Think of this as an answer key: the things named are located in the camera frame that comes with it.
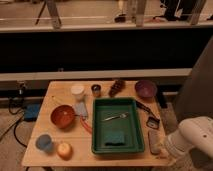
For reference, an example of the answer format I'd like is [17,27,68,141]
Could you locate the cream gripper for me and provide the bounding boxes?
[159,142,180,166]

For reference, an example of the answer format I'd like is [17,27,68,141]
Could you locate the grey rectangular eraser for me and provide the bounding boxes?
[148,130,161,155]

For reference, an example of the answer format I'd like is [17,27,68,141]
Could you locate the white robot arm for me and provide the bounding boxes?
[163,116,213,170]

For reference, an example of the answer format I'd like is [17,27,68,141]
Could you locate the purple bowl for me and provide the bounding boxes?
[135,80,157,98]

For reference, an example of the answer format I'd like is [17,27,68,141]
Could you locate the red bowl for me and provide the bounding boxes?
[50,105,75,129]

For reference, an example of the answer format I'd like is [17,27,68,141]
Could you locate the blue sponge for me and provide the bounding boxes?
[104,131,125,146]

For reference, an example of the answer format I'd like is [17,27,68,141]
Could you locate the silver fork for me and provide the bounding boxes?
[102,113,129,121]

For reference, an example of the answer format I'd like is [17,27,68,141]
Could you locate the green plastic tray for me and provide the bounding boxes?
[91,97,145,155]

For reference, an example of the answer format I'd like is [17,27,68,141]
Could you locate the dark grape bunch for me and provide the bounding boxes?
[108,79,125,97]

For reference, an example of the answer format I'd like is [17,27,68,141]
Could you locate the wooden folding table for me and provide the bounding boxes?
[22,81,167,168]

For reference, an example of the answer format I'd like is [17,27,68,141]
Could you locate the grey folded cloth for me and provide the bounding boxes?
[74,102,88,118]

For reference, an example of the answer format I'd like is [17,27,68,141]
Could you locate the yellow red apple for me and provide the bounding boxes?
[57,142,72,160]

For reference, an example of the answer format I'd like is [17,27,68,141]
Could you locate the white cup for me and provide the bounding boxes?
[71,84,85,101]

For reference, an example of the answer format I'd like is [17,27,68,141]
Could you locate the blue cup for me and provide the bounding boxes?
[35,134,53,153]

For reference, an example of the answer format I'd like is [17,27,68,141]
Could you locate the blue power box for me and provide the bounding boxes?
[24,104,41,121]

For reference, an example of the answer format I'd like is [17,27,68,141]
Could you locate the red handled tool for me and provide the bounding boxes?
[79,116,92,134]

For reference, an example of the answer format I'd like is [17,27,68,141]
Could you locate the black floor cables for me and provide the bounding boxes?
[0,96,28,149]

